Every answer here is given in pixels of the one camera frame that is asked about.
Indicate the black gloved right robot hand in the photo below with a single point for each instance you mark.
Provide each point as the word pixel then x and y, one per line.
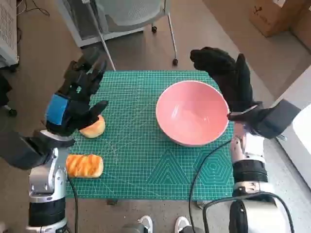
pixel 230 80

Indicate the plain cardboard box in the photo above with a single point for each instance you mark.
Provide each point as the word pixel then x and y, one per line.
pixel 303 34

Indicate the round bread bun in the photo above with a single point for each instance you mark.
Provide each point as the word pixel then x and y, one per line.
pixel 94 129

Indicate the white desk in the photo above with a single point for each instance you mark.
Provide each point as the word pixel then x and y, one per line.
pixel 303 145

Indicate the white left robot foot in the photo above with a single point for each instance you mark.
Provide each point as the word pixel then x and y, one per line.
pixel 147 223

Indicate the grey right robot leg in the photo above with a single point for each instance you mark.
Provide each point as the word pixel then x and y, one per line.
pixel 194 230

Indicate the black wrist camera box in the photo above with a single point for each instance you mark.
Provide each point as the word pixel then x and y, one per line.
pixel 277 116
pixel 19 153

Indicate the metal table bracket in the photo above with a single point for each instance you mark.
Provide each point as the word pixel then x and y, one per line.
pixel 112 202
pixel 201 205

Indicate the pink bowl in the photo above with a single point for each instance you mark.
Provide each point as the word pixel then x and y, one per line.
pixel 192 114

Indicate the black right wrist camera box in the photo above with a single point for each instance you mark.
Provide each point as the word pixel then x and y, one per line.
pixel 277 116

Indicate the grey mesh chair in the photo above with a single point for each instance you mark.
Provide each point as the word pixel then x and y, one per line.
pixel 136 12

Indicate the white robot foot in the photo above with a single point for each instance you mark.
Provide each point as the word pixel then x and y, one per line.
pixel 182 224
pixel 147 223

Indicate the striped rectangular bread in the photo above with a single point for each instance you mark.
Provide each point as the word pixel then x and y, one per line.
pixel 85 166

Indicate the white right robot foot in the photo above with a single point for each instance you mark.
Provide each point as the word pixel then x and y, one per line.
pixel 182 224

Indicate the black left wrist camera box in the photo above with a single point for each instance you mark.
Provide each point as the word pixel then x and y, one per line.
pixel 19 153

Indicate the grey left robot leg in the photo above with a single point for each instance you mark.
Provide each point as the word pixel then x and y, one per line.
pixel 131 228

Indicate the white perforated cabinet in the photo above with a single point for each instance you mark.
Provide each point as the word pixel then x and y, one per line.
pixel 7 24

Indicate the grey robot leg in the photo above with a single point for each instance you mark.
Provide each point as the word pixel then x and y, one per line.
pixel 131 228
pixel 194 230

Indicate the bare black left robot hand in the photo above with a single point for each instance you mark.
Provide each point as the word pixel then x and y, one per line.
pixel 73 106

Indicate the large cardboard box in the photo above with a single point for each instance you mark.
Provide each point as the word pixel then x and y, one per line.
pixel 269 17

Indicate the green cutting mat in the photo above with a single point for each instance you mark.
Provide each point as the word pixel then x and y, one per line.
pixel 136 145

